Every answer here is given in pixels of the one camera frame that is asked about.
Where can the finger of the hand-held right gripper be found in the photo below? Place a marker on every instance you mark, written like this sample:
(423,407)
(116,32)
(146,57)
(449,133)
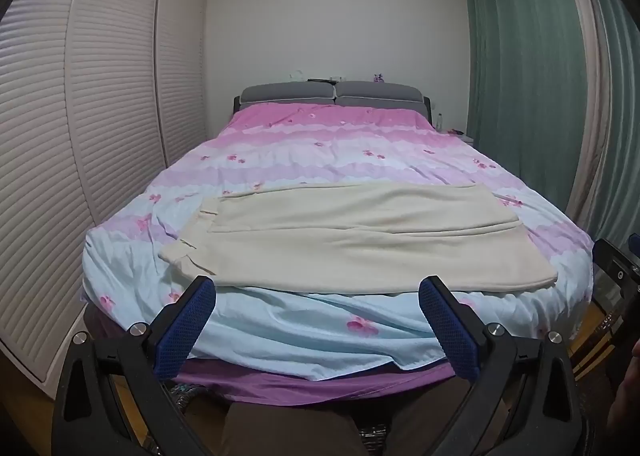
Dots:
(612,266)

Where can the beige curtain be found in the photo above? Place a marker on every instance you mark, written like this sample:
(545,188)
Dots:
(595,86)

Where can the white louvered wardrobe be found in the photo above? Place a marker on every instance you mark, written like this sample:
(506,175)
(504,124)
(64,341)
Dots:
(75,136)

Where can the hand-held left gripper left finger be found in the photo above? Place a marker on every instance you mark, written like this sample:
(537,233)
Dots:
(182,331)

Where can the pink floral duvet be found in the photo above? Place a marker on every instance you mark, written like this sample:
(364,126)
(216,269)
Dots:
(320,146)

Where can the clear plastic bottle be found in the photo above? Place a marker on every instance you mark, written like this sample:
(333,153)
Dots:
(439,122)

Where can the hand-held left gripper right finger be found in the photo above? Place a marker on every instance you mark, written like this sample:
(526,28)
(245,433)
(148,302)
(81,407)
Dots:
(450,331)

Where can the green curtain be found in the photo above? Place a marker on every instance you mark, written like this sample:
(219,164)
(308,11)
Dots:
(525,61)

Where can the white nightstand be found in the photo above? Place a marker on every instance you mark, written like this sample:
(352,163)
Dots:
(465,137)

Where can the cream pants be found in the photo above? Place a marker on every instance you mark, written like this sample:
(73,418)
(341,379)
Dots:
(360,241)

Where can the black flat object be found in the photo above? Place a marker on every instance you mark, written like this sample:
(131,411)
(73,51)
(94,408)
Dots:
(320,80)

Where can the purple bed sheet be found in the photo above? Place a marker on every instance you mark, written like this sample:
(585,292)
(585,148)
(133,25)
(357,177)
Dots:
(310,386)

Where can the person's right forearm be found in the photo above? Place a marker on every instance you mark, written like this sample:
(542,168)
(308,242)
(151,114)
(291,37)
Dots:
(625,411)

